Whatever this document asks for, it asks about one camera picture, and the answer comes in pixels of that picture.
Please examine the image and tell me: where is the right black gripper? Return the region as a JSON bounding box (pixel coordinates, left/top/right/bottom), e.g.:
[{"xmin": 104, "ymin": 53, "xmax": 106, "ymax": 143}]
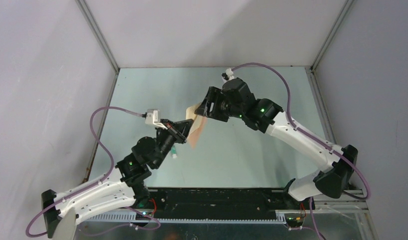
[{"xmin": 194, "ymin": 86, "xmax": 244, "ymax": 123}]

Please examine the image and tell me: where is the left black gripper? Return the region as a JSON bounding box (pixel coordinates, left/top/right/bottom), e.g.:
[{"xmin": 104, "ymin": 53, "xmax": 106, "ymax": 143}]
[{"xmin": 152, "ymin": 118, "xmax": 193, "ymax": 168}]

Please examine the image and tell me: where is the white green glue stick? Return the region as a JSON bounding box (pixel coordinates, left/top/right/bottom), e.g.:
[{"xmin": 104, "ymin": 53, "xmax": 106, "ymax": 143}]
[{"xmin": 171, "ymin": 147, "xmax": 178, "ymax": 159}]

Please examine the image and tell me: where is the tan paper envelope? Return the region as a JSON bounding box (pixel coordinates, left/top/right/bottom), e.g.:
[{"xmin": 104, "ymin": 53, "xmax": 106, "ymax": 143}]
[{"xmin": 185, "ymin": 102, "xmax": 207, "ymax": 132}]

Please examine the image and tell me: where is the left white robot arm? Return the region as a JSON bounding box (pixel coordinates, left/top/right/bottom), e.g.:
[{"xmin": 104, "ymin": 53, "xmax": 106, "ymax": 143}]
[{"xmin": 41, "ymin": 119, "xmax": 194, "ymax": 238}]

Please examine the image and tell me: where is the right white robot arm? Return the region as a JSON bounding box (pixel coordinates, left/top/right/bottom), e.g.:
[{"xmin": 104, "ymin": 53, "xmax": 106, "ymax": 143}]
[{"xmin": 194, "ymin": 78, "xmax": 358, "ymax": 209}]

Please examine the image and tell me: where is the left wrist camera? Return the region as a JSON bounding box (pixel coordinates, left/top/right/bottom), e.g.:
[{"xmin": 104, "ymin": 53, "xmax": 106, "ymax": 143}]
[{"xmin": 145, "ymin": 109, "xmax": 168, "ymax": 130}]

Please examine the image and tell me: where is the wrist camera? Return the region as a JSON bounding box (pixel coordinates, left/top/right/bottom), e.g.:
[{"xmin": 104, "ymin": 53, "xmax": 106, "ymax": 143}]
[
  {"xmin": 145, "ymin": 109, "xmax": 168, "ymax": 130},
  {"xmin": 221, "ymin": 68, "xmax": 235, "ymax": 83}
]

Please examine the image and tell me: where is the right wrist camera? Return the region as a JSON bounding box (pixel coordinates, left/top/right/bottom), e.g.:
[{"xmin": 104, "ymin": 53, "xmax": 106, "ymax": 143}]
[{"xmin": 221, "ymin": 68, "xmax": 235, "ymax": 83}]

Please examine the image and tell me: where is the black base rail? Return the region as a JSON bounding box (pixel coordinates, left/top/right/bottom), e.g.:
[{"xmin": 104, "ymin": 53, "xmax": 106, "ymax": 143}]
[{"xmin": 119, "ymin": 187, "xmax": 315, "ymax": 221}]

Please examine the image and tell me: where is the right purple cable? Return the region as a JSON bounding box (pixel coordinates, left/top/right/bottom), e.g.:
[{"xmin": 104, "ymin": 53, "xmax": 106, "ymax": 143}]
[{"xmin": 231, "ymin": 62, "xmax": 372, "ymax": 240}]

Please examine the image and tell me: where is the purple cable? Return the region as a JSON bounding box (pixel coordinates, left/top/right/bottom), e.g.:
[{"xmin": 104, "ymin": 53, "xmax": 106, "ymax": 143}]
[
  {"xmin": 25, "ymin": 106, "xmax": 161, "ymax": 238},
  {"xmin": 231, "ymin": 62, "xmax": 372, "ymax": 240}
]

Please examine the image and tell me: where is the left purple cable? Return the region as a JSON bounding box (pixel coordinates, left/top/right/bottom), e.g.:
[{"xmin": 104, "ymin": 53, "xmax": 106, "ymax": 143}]
[{"xmin": 25, "ymin": 106, "xmax": 161, "ymax": 238}]

